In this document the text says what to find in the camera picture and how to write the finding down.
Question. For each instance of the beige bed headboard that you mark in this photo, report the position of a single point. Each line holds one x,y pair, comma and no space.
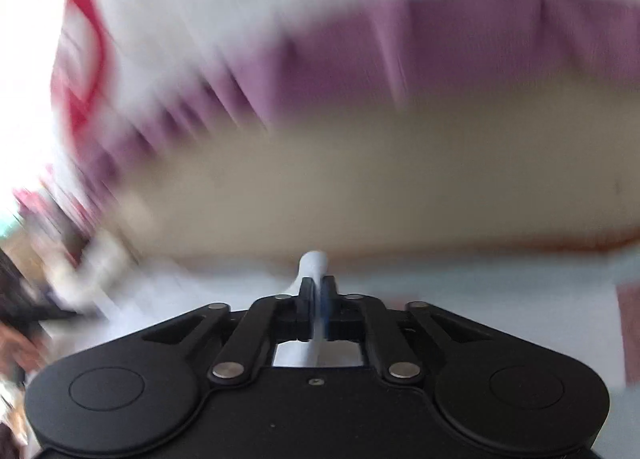
400,179

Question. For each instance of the white garment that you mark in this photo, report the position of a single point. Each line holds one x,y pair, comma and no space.
314,266

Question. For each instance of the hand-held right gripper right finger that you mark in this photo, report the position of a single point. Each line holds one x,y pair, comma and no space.
328,304

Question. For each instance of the checkered floor mat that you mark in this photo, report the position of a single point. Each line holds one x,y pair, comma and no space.
500,289

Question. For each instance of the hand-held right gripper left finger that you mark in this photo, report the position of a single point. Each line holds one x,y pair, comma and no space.
306,304

